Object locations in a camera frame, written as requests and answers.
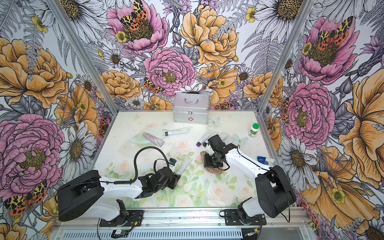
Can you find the brown striped towel cloth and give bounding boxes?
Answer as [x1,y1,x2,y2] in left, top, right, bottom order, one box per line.
[200,151,223,175]

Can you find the white tube dark blue cap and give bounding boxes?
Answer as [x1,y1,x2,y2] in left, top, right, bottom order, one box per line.
[225,136,235,145]

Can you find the white tube purple cap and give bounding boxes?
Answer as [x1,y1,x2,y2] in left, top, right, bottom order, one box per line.
[196,130,214,147]
[219,132,230,143]

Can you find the white tube black cap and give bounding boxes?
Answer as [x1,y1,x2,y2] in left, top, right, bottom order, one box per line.
[202,131,220,148]

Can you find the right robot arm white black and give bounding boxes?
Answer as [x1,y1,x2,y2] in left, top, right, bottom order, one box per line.
[204,135,297,223]

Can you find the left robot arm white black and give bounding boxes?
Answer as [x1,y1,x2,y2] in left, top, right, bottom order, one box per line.
[57,158,180,227]

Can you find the purple metallic tube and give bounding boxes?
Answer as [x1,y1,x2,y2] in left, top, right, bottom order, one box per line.
[143,132,165,147]

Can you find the white tube teal cap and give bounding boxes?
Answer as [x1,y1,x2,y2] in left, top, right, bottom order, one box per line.
[165,127,192,137]

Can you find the blue white packet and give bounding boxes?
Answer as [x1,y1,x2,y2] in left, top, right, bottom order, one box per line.
[257,156,275,166]

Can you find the white bottle green cap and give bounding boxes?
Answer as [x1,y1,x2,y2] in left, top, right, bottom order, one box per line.
[249,123,260,138]

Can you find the silver aluminium first aid case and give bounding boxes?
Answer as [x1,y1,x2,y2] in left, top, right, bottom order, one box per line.
[173,93,210,125]

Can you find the aluminium front rail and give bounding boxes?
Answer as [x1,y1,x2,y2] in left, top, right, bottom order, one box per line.
[54,207,312,233]

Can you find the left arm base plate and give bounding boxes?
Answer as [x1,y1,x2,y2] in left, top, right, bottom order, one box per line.
[99,210,144,227]

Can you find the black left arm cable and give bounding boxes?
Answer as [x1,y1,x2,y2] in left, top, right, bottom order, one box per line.
[113,146,171,185]

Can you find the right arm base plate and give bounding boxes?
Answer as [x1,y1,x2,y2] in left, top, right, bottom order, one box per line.
[219,209,267,226]

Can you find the white slotted cable duct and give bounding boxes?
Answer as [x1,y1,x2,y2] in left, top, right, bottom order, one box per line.
[61,229,243,240]

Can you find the right aluminium corner post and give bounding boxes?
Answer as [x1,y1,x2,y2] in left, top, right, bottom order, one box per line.
[257,0,315,116]

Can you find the aluminium corner post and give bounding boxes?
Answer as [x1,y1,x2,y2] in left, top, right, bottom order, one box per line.
[47,1,119,117]
[257,0,315,116]

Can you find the left aluminium corner post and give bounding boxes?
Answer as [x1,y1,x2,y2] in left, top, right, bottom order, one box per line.
[47,1,119,117]

